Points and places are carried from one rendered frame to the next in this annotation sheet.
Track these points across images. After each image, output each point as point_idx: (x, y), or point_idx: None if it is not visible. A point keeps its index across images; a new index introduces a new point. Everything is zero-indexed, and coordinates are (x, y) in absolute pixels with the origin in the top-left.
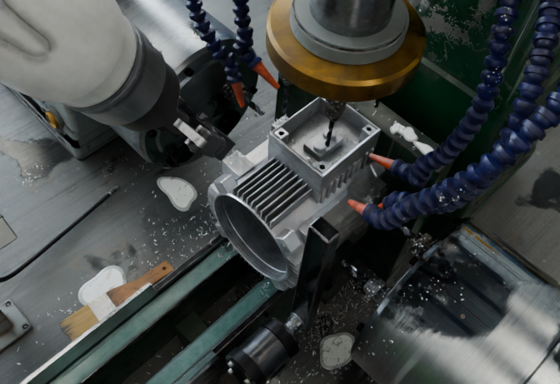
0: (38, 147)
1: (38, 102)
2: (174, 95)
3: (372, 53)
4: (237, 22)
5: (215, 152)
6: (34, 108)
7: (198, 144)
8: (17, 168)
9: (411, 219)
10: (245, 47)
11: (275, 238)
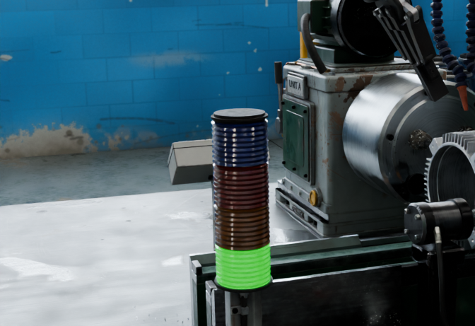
0: (294, 232)
1: (306, 196)
2: None
3: None
4: (468, 38)
5: (427, 57)
6: (301, 207)
7: (411, 10)
8: (272, 237)
9: None
10: (471, 56)
11: (470, 158)
